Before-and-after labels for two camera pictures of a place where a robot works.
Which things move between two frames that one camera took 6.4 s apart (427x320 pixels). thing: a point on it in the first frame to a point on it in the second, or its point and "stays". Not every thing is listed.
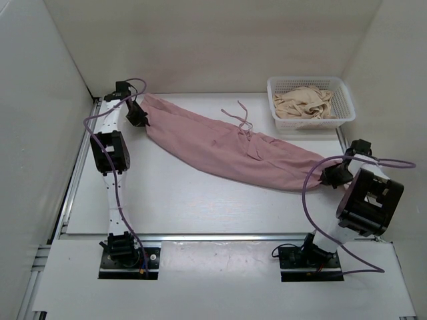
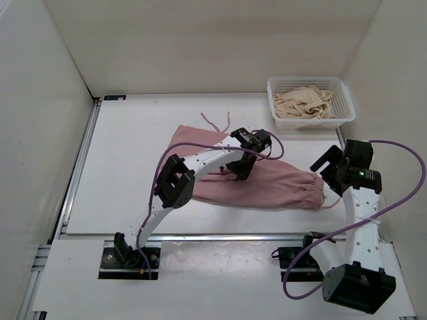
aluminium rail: (213, 237) stays
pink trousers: (229, 146) to (265, 184)
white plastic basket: (309, 103) stays
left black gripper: (141, 120) to (243, 172)
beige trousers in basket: (304, 102) stays
